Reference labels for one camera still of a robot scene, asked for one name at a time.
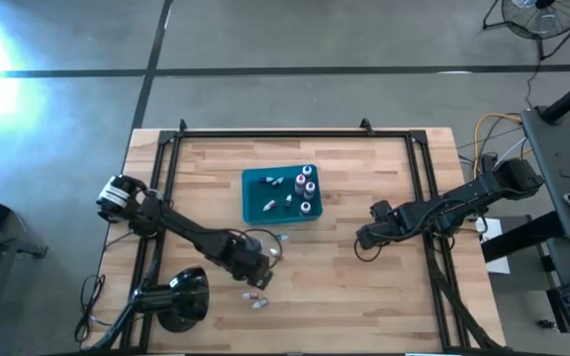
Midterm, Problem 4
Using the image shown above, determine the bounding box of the white paper sheet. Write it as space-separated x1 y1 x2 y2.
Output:
475 217 513 276

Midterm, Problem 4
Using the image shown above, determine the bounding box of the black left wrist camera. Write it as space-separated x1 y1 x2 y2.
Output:
242 235 266 257

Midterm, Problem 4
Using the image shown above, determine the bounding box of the black floor fan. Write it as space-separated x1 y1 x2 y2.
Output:
482 0 570 61

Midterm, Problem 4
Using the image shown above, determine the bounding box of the black desk lamp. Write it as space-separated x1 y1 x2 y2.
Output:
86 266 211 352

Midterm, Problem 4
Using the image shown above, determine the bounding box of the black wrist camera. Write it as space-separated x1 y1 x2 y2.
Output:
371 200 395 222
242 235 266 257

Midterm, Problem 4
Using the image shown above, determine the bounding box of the grey side table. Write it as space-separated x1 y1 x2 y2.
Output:
520 68 570 298

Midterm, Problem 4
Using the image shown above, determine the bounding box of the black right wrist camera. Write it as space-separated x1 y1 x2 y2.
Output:
371 200 395 222

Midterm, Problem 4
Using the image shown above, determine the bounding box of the black floor cable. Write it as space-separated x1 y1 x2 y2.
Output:
73 273 118 343

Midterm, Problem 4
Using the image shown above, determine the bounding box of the yellow cable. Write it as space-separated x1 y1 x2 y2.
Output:
472 112 533 188

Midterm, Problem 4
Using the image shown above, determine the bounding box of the teal plastic bin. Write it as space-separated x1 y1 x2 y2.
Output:
240 164 324 227

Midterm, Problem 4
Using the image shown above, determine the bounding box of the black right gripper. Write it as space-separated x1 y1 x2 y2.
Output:
356 212 406 251

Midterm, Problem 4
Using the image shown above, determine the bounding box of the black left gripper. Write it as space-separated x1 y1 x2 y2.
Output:
228 239 274 291

